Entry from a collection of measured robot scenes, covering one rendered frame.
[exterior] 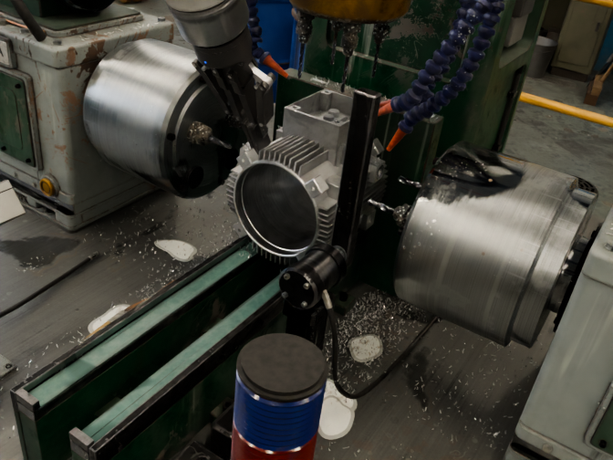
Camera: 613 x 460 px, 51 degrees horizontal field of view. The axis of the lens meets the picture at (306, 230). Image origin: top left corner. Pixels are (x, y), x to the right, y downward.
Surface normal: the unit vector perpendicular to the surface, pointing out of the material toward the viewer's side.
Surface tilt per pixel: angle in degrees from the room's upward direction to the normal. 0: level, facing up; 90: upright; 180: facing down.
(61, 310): 0
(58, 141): 90
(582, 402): 90
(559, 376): 90
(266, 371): 0
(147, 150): 92
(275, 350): 0
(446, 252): 73
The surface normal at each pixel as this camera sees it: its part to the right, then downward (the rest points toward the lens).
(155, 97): -0.35, -0.22
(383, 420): 0.11, -0.84
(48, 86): -0.54, 0.40
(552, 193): -0.06, -0.69
